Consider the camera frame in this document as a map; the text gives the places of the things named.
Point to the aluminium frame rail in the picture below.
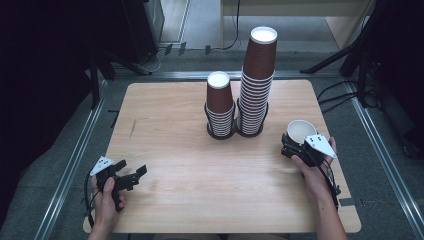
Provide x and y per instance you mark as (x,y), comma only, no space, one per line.
(173,75)
(70,166)
(383,156)

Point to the single brown paper cup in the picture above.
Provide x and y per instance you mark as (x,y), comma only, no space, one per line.
(300,130)

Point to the tall stack of brown cups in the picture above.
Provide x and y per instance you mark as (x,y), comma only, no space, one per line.
(256,86)

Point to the short stack of brown cups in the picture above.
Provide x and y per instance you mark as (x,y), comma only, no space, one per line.
(219,103)

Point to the black cabinet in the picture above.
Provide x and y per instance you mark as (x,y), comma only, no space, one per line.
(143,26)

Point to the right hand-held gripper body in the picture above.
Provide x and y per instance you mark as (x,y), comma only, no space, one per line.
(316,150)

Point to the black metal stand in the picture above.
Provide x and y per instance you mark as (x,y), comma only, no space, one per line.
(100,70)

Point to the black tape strip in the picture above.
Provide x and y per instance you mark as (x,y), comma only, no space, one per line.
(115,118)

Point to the black tripod stand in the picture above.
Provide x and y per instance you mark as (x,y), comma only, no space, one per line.
(360,43)

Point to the person's right hand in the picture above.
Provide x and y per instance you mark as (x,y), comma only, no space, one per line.
(315,176)

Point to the dark tape patch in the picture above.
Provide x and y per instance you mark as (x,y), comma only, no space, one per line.
(347,201)

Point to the person's left hand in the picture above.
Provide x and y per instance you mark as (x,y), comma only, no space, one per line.
(108,206)

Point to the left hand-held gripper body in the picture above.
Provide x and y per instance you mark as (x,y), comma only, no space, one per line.
(111,181)

